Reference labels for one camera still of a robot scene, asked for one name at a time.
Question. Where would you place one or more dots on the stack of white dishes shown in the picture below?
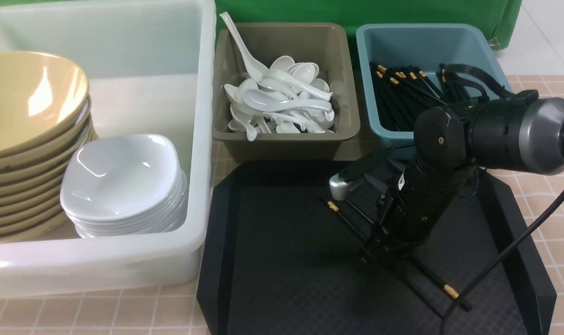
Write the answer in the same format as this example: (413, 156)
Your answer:
(125, 185)

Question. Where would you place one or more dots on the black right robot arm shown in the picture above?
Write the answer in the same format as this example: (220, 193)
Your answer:
(524, 134)

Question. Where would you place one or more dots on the large white plastic tub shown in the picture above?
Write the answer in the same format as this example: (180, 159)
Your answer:
(150, 65)

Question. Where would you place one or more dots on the stack of tan bowls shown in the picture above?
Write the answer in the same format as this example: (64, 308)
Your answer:
(45, 117)

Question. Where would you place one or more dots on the beige checkered table mat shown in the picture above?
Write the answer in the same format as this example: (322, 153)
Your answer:
(172, 310)

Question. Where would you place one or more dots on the black chopsticks pile in bin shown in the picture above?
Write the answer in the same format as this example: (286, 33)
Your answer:
(403, 93)

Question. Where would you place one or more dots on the black plastic serving tray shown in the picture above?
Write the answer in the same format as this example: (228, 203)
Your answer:
(278, 261)

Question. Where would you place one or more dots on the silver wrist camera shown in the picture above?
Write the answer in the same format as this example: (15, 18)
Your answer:
(373, 168)

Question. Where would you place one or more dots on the black chopstick gold band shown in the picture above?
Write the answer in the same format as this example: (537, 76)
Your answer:
(339, 212)

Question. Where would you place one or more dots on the teal plastic chopstick bin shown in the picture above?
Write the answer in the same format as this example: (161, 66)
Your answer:
(423, 45)

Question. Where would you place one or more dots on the pile of white spoons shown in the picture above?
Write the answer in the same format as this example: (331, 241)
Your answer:
(284, 98)

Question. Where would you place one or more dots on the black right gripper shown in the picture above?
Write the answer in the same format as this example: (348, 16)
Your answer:
(400, 228)

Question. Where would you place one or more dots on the olive brown spoon bin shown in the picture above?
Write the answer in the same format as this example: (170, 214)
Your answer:
(325, 44)

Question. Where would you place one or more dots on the green cloth backdrop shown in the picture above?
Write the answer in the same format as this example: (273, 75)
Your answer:
(496, 19)

